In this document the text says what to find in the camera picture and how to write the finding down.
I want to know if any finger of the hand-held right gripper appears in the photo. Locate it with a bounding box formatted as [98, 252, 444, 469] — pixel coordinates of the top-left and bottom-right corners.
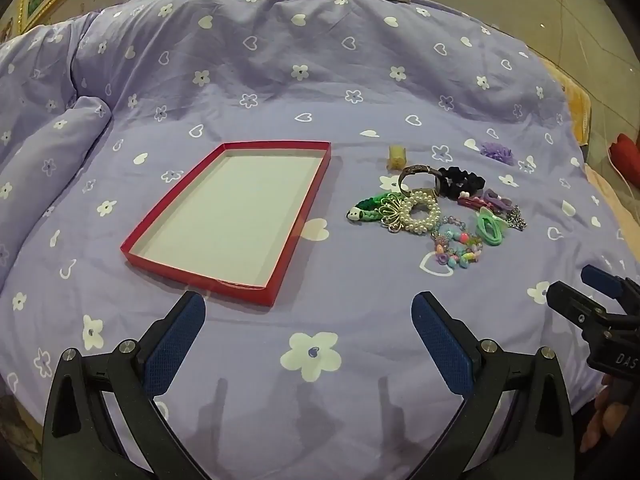
[581, 264, 640, 307]
[546, 281, 608, 333]

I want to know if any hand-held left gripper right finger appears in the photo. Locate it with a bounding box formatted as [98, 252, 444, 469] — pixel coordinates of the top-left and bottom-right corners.
[407, 291, 576, 480]

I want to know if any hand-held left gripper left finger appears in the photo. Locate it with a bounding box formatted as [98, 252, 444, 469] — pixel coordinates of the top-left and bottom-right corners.
[42, 291, 221, 480]

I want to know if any green bow hair tie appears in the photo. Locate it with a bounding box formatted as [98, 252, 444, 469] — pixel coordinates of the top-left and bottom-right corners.
[474, 206, 508, 247]

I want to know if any white pearl bracelet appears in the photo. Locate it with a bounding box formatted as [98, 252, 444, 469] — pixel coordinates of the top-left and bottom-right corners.
[399, 196, 442, 236]

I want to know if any purple clip with silver chain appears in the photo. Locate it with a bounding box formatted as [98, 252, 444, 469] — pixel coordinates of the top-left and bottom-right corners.
[481, 188, 516, 213]

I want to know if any silver butterfly brooch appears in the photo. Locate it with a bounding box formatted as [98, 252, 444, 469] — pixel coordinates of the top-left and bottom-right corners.
[380, 196, 412, 233]

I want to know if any red shallow box tray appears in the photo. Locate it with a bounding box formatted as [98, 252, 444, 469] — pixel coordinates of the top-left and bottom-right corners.
[120, 141, 332, 308]

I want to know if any green braided bracelet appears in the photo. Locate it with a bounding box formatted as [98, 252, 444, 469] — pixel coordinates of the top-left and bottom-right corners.
[346, 191, 401, 222]

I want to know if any black scrunchie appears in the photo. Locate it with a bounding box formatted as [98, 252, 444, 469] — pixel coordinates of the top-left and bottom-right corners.
[436, 165, 488, 200]

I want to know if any brown bangle watch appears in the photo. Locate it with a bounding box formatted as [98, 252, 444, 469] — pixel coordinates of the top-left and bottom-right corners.
[398, 164, 443, 202]

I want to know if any person's right hand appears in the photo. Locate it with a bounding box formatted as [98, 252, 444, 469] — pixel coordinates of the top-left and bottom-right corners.
[580, 372, 640, 456]

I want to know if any red cushion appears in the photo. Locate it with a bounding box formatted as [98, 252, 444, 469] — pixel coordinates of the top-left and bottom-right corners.
[607, 132, 640, 187]

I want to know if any purple flower hair clip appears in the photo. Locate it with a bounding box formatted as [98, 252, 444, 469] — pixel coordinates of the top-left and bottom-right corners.
[479, 141, 517, 165]

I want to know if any yellow orange mat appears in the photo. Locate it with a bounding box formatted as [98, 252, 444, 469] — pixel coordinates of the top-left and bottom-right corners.
[540, 55, 640, 241]

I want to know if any purple floral duvet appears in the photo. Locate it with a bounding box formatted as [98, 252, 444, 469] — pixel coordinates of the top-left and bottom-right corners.
[0, 0, 626, 480]

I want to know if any colourful bead bracelet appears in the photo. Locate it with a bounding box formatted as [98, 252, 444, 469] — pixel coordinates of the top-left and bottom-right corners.
[431, 215, 485, 271]

